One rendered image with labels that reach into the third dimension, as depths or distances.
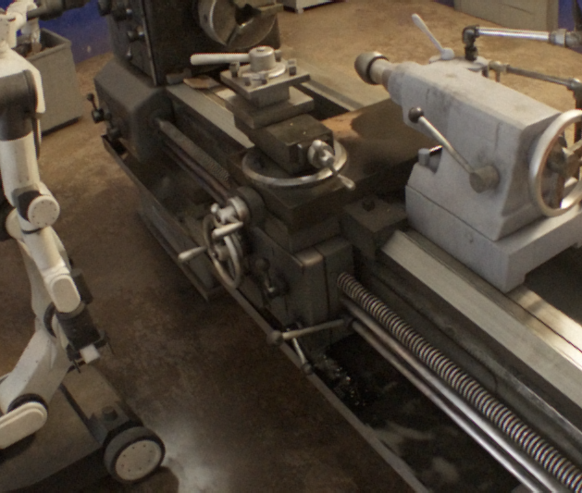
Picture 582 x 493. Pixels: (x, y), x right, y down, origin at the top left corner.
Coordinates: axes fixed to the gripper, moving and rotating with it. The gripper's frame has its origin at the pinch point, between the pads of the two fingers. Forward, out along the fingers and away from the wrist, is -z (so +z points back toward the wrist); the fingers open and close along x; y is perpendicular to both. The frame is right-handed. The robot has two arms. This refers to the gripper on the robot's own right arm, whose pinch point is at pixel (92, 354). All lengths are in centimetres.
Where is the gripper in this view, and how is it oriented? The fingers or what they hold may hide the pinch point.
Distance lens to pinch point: 196.0
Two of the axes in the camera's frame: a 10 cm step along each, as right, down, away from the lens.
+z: -1.7, -8.0, -5.8
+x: 8.2, -4.4, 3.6
